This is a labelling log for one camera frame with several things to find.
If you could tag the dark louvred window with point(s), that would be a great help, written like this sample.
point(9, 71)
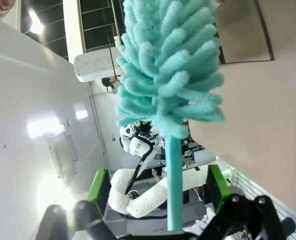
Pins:
point(93, 25)

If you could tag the background person with black hair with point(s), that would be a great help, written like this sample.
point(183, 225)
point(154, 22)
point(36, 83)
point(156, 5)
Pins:
point(108, 82)

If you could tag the black electronics rack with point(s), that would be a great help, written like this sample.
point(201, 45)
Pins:
point(191, 155)

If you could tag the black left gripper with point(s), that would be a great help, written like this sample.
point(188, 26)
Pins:
point(143, 128)

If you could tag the teal microfibre duster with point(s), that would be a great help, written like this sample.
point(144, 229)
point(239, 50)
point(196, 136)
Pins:
point(168, 75)

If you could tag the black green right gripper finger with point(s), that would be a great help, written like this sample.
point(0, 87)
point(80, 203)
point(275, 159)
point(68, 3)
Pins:
point(216, 187)

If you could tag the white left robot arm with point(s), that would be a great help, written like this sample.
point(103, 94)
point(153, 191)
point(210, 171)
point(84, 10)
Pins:
point(148, 200)

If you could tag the white ceiling air vent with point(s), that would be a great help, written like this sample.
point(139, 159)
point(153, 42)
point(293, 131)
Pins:
point(61, 157)

